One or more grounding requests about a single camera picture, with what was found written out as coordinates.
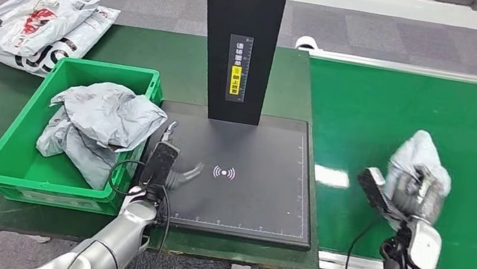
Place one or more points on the black scanner base plate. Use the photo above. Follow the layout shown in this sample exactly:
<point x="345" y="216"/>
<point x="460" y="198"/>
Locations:
<point x="258" y="193"/>

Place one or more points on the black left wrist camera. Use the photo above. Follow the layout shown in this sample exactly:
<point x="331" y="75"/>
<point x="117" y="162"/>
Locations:
<point x="160" y="164"/>

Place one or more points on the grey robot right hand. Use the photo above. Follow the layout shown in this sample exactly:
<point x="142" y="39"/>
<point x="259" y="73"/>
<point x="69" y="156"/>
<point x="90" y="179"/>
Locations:
<point x="422" y="199"/>

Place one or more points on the black scanner column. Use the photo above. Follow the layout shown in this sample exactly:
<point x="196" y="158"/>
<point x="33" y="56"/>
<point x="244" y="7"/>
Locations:
<point x="243" y="6"/>

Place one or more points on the flat white bag black letters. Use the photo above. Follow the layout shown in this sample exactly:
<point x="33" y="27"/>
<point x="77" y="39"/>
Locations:
<point x="90" y="33"/>

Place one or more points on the black yellow column label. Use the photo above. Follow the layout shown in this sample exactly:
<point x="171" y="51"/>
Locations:
<point x="239" y="55"/>

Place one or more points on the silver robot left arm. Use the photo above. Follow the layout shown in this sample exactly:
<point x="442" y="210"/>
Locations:
<point x="119" y="238"/>

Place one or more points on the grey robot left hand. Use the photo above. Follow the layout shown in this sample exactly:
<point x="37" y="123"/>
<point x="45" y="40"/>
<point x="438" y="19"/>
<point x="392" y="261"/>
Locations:
<point x="182" y="177"/>

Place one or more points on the aluminium conveyor frame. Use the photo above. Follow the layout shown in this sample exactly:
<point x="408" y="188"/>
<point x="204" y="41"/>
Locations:
<point x="342" y="265"/>

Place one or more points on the white parcel bag red print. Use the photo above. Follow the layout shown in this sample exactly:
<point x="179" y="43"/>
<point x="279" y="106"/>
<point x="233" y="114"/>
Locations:
<point x="83" y="162"/>

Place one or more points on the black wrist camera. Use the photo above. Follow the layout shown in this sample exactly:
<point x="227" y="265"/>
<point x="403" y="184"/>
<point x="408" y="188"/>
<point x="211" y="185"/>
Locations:
<point x="376" y="192"/>
<point x="160" y="164"/>

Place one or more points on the green conveyor belt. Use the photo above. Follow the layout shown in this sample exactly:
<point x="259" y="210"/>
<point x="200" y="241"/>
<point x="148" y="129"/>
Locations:
<point x="363" y="123"/>

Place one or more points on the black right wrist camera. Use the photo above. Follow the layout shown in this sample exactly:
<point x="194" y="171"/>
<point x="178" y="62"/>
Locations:
<point x="376" y="192"/>

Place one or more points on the white conveyor roller end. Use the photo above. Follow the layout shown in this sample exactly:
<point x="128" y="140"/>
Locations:
<point x="305" y="43"/>

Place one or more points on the flat white bag red logo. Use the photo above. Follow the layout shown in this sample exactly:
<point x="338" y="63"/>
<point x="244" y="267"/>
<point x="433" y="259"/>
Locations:
<point x="38" y="20"/>

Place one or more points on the green plastic crate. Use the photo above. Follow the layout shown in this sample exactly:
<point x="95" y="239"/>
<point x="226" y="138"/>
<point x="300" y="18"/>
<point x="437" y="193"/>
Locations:
<point x="7" y="165"/>

